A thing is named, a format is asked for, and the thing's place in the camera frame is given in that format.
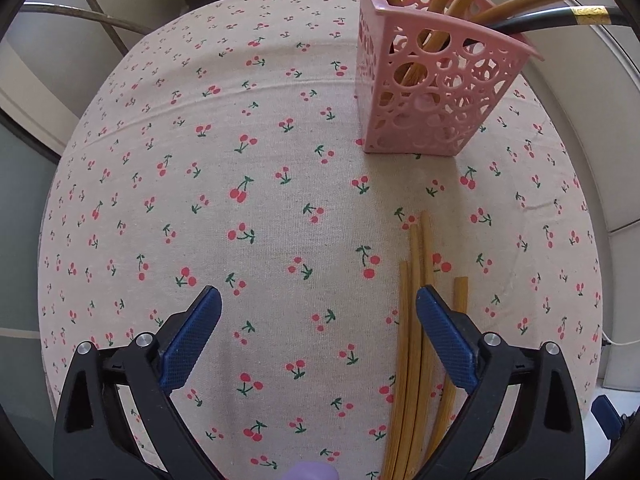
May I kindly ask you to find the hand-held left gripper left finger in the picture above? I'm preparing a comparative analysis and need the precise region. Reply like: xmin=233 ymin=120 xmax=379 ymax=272
xmin=52 ymin=285 xmax=223 ymax=480

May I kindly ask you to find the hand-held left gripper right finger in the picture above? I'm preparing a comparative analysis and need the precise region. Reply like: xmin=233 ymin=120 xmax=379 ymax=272
xmin=415 ymin=285 xmax=586 ymax=480

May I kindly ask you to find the frosted glass sliding door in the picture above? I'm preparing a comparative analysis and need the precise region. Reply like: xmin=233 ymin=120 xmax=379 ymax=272
xmin=0 ymin=35 xmax=66 ymax=461

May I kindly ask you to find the pale purple rounded object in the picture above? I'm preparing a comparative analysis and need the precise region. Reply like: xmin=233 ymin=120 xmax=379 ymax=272
xmin=285 ymin=462 xmax=337 ymax=480

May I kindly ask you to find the cherry print tablecloth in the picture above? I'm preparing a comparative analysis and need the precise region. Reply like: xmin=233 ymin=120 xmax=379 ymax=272
xmin=37 ymin=0 xmax=604 ymax=480

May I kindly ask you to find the pink perforated plastic basket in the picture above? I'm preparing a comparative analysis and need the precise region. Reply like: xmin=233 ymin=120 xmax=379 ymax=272
xmin=352 ymin=0 xmax=546 ymax=157

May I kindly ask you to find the straight grey broom pole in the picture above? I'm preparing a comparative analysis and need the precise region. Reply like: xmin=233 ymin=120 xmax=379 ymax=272
xmin=69 ymin=0 xmax=132 ymax=56

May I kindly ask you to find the curved grey mop pole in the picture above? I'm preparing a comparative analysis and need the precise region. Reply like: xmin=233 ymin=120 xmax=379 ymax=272
xmin=21 ymin=2 xmax=152 ymax=37

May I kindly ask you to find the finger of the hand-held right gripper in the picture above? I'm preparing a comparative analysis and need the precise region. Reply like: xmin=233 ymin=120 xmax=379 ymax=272
xmin=592 ymin=394 xmax=632 ymax=442

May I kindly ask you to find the white cable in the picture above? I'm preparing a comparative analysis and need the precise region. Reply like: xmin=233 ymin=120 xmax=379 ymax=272
xmin=601 ymin=332 xmax=640 ymax=349

